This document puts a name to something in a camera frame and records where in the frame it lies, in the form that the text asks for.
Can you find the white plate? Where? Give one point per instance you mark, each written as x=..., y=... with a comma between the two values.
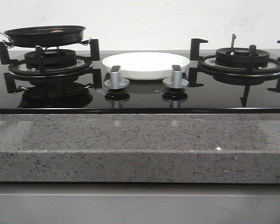
x=145, y=65

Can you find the black glass cooktop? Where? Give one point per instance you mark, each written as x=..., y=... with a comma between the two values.
x=86, y=94

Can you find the silver left stove knob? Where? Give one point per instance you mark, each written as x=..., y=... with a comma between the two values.
x=116, y=81

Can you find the silver stove knob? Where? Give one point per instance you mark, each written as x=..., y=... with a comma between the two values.
x=116, y=81
x=175, y=81

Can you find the silver right stove knob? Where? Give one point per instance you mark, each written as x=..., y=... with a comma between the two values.
x=175, y=81

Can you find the black left burner head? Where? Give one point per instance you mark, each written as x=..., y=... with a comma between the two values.
x=52, y=59

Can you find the black burner head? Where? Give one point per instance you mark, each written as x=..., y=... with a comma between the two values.
x=52, y=59
x=240, y=57

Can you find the black right burner head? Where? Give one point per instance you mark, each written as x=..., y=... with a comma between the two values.
x=240, y=57

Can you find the black right burner grate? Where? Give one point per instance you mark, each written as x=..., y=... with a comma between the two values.
x=246, y=77

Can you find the black burner grate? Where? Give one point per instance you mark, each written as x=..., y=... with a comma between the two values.
x=246, y=77
x=45, y=78

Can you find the black left burner grate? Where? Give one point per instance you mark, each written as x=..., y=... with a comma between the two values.
x=45, y=78

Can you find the black frying pan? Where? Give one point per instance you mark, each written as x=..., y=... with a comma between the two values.
x=42, y=36

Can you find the grey cabinet front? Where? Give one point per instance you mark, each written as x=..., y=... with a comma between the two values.
x=139, y=204

